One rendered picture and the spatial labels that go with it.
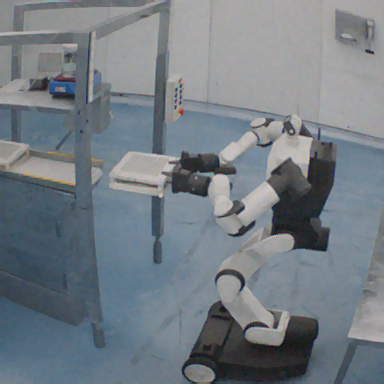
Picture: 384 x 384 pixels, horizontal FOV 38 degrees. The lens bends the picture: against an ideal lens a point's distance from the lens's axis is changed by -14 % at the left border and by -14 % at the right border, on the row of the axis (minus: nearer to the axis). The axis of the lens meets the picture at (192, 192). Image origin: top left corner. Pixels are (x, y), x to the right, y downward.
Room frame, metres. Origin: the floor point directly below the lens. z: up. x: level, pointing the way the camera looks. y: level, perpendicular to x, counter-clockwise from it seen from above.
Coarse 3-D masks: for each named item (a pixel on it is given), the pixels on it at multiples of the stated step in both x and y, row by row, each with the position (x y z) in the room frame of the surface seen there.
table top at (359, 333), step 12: (372, 252) 2.10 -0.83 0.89; (372, 264) 2.01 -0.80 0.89; (372, 276) 1.91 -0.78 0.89; (372, 288) 1.83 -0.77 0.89; (360, 300) 1.75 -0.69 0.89; (372, 300) 1.74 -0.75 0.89; (360, 312) 1.67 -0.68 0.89; (372, 312) 1.66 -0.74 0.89; (360, 324) 1.59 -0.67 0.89; (372, 324) 1.58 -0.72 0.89; (348, 336) 1.52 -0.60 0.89; (360, 336) 1.51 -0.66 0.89; (372, 336) 1.50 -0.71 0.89
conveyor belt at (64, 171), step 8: (32, 160) 2.78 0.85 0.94; (40, 160) 2.78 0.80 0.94; (48, 160) 2.78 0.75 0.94; (16, 168) 2.68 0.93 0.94; (24, 168) 2.68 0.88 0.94; (32, 168) 2.68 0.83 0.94; (40, 168) 2.68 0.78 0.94; (48, 168) 2.69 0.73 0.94; (56, 168) 2.69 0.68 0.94; (64, 168) 2.69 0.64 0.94; (72, 168) 2.69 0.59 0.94; (96, 168) 2.70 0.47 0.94; (40, 176) 2.60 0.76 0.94; (48, 176) 2.60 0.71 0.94; (56, 176) 2.60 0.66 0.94; (64, 176) 2.60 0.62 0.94; (72, 176) 2.61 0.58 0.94; (96, 176) 2.64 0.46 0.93
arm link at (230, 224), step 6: (216, 198) 2.19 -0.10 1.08; (222, 198) 2.18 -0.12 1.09; (228, 198) 2.21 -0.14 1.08; (216, 204) 2.15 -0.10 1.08; (228, 216) 2.02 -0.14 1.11; (234, 216) 2.02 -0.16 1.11; (216, 222) 2.05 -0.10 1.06; (222, 222) 2.03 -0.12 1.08; (228, 222) 2.02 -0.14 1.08; (234, 222) 2.02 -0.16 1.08; (240, 222) 2.03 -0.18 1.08; (222, 228) 2.05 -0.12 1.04; (228, 228) 2.02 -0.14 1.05; (234, 228) 2.02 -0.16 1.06; (228, 234) 2.05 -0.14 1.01; (234, 234) 2.02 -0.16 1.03
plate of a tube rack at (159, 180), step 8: (128, 152) 2.61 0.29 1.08; (136, 152) 2.61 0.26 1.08; (120, 160) 2.53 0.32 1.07; (128, 168) 2.45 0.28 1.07; (168, 168) 2.46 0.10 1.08; (112, 176) 2.39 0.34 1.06; (120, 176) 2.38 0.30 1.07; (128, 176) 2.37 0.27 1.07; (136, 176) 2.37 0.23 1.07; (144, 176) 2.37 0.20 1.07; (152, 176) 2.38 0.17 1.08; (160, 176) 2.38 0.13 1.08; (152, 184) 2.34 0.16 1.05; (160, 184) 2.33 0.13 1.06
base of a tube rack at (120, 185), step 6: (114, 186) 2.39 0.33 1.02; (120, 186) 2.38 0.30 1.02; (126, 186) 2.37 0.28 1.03; (132, 186) 2.37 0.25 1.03; (138, 186) 2.37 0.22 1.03; (144, 186) 2.37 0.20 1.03; (150, 186) 2.37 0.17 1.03; (168, 186) 2.40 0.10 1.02; (138, 192) 2.36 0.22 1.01; (144, 192) 2.35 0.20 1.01; (150, 192) 2.35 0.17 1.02; (156, 192) 2.34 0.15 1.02; (162, 192) 2.33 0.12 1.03
